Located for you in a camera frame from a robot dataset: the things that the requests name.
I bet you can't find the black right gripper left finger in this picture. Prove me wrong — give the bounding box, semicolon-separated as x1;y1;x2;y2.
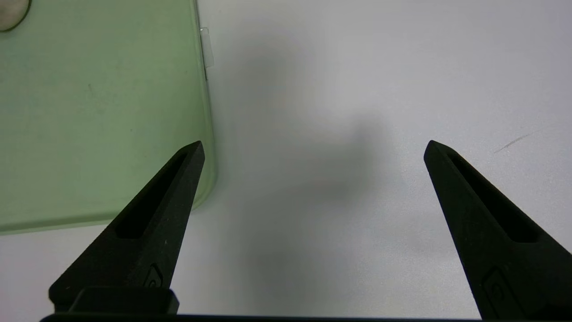
48;140;206;314

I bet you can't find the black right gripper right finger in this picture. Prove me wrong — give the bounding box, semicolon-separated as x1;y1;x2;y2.
423;140;572;320

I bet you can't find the round beige yellow bun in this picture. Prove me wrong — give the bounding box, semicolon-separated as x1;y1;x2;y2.
0;0;32;33

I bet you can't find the light green plastic tray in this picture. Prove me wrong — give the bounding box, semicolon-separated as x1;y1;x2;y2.
0;0;219;235

